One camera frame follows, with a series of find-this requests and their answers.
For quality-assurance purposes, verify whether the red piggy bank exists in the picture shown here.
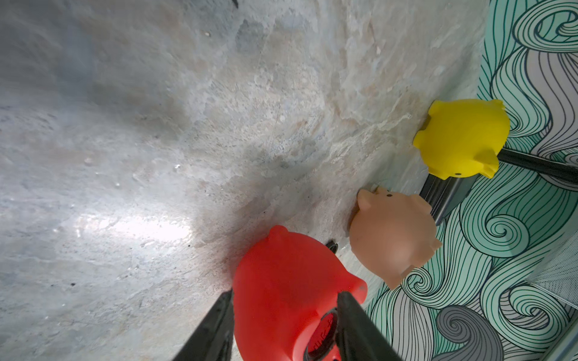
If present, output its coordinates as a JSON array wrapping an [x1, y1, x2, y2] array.
[[233, 226, 367, 360]]

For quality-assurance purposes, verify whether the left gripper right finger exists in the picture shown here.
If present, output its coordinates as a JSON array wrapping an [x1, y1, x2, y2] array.
[[336, 292, 402, 361]]

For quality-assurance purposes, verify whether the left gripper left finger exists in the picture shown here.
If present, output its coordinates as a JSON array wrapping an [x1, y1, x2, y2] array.
[[173, 290, 234, 361]]

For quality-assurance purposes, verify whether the black plug near yellow pig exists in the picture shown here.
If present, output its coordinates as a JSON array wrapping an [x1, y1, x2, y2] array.
[[325, 239, 339, 254]]

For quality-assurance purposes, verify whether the black square plate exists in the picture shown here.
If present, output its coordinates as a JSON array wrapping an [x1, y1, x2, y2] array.
[[419, 174, 479, 226]]

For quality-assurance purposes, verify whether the yellow piggy bank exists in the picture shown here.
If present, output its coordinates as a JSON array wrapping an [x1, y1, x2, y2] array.
[[413, 99, 510, 180]]

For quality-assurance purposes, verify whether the peach piggy bank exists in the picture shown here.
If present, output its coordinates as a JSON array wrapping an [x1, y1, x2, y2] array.
[[349, 187, 442, 290]]

